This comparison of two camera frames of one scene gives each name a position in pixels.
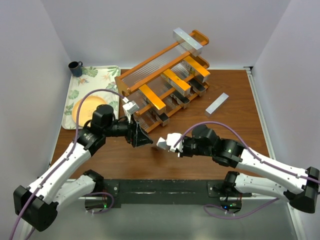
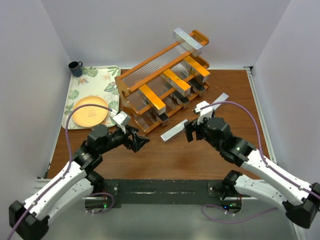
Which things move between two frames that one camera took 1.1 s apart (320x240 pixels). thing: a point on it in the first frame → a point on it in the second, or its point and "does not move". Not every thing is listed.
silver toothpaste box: x=161 y=143 → x=175 y=131
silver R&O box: x=163 y=119 does not move
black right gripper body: x=190 y=148 → x=201 y=132
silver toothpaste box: x=190 y=43 does not move
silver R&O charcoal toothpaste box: x=181 y=100 does not move
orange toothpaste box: x=153 y=100 does not move
